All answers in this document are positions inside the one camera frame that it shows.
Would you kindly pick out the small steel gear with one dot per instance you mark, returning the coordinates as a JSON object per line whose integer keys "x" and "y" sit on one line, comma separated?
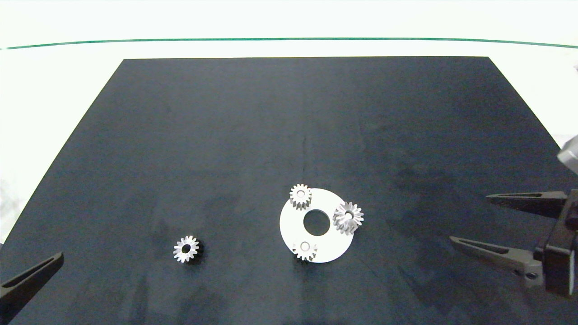
{"x": 307, "y": 197}
{"x": 193, "y": 249}
{"x": 312, "y": 249}

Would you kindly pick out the larger steel gear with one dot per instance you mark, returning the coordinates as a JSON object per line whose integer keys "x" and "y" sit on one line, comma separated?
{"x": 357, "y": 217}

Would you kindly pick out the dark rectangular mat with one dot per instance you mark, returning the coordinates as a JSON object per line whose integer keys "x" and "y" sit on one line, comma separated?
{"x": 406, "y": 135}

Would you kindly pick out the round white plate with pins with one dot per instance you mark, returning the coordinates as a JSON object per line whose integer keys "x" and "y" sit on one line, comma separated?
{"x": 292, "y": 226}

